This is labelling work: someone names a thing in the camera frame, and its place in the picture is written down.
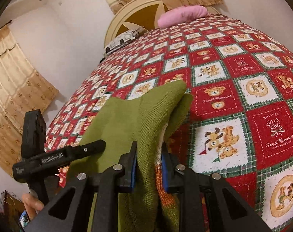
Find white grey patterned pillow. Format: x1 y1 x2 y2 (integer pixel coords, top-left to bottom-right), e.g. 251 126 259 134
104 26 149 54

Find cream round headboard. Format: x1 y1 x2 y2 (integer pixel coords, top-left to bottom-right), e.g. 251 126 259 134
104 0 172 52

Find green knitted sweater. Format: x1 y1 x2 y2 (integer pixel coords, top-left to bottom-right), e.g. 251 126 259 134
64 79 194 232

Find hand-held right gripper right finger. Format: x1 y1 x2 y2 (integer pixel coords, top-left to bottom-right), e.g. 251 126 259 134
161 153 273 232

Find person's left hand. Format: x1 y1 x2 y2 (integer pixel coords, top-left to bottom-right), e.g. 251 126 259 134
22 193 45 224

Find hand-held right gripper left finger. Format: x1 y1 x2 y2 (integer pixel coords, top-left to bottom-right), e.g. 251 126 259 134
24 140 138 232

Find red printed bear blanket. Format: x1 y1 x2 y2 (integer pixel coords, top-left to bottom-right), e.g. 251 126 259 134
44 12 293 232

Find pink pillow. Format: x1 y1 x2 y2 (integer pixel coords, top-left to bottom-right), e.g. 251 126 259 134
157 4 209 29

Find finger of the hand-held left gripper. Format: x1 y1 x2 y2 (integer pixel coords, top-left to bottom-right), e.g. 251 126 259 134
67 140 106 162

